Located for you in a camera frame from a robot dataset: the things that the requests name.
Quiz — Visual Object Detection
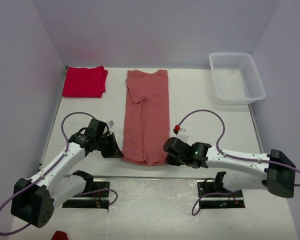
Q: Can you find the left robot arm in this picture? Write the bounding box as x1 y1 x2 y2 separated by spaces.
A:
10 119 123 228

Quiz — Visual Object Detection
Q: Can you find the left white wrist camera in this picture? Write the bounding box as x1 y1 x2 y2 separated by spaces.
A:
107 120 115 128

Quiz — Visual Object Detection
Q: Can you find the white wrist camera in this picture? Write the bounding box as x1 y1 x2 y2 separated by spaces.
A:
173 124 189 143
107 120 115 128

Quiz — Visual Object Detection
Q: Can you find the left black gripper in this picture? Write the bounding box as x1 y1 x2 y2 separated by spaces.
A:
95 132 123 159

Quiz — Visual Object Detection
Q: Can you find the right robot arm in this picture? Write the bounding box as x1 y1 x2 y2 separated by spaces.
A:
163 137 296 199

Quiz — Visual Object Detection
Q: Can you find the folded red t shirt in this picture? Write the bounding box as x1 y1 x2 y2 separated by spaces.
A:
62 66 108 98

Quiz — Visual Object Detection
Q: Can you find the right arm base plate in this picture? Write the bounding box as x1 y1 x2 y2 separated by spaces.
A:
197 178 246 210

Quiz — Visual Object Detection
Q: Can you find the salmon pink t shirt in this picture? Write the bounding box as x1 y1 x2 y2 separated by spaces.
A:
122 69 170 166

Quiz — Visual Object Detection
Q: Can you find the red cloth at bottom edge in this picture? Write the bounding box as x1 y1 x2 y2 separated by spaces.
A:
51 231 69 240

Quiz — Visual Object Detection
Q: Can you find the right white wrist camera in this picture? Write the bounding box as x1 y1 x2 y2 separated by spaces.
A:
173 124 189 143

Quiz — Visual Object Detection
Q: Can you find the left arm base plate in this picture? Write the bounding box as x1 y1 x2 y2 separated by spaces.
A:
62 179 110 210

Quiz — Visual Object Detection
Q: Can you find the white plastic basket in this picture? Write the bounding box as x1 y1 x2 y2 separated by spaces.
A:
209 52 266 105

